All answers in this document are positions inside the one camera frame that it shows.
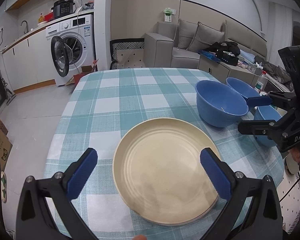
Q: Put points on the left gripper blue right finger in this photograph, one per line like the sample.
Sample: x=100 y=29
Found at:
x=218 y=172

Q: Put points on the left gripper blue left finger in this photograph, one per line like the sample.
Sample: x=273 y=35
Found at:
x=79 y=172

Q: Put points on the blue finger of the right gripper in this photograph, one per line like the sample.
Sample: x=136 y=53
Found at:
x=256 y=101

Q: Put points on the dark blue bowl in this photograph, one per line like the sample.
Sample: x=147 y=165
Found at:
x=218 y=104

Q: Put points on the cream plate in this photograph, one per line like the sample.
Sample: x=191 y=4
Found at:
x=158 y=174
x=180 y=215

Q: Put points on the white lower kitchen cabinets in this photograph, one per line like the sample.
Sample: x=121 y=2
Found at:
x=29 y=62

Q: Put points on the kitchen faucet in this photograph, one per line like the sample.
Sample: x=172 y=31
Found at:
x=24 y=24

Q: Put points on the person's right hand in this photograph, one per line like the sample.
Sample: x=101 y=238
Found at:
x=295 y=153

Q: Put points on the person's left hand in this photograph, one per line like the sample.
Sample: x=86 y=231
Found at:
x=140 y=237

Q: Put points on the plastic water bottle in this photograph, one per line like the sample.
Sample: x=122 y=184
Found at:
x=261 y=82

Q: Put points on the beige low cabinet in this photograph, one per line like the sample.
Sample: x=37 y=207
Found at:
x=221 y=71

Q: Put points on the black device on cabinet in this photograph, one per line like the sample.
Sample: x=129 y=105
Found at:
x=227 y=57

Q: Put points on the cardboard box on floor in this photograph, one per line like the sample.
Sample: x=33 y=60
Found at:
x=5 y=146

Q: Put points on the teal checked tablecloth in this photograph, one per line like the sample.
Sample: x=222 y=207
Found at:
x=104 y=106

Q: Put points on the grey cushion right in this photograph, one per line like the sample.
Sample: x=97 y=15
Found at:
x=204 y=37

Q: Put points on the grey cushion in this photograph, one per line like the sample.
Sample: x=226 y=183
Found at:
x=187 y=30
x=204 y=37

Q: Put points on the grey cushion left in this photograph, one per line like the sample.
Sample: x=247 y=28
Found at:
x=187 y=30

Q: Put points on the red cardboard box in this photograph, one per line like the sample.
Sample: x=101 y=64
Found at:
x=85 y=71

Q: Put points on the grey sofa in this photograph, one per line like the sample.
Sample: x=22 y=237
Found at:
x=161 y=46

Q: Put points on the white washing machine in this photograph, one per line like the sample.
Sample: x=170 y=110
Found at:
x=71 y=47

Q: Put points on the black patterned chair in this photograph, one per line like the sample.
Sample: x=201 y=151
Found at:
x=127 y=53

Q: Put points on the black pressure cooker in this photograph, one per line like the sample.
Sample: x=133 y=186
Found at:
x=62 y=8

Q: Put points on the green white wall air freshener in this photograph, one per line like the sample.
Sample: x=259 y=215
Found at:
x=168 y=12

